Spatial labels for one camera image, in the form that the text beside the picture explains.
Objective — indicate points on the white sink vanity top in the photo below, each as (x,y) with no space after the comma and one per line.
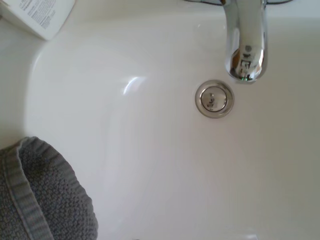
(155,162)

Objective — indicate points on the white printed carton box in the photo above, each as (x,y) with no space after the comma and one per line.
(42,15)

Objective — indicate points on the chrome faucet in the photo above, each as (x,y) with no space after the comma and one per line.
(246,37)

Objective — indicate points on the grey knitted towel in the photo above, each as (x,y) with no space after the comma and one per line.
(42,192)

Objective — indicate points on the chrome drain stopper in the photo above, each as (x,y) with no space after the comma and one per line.
(214,98)

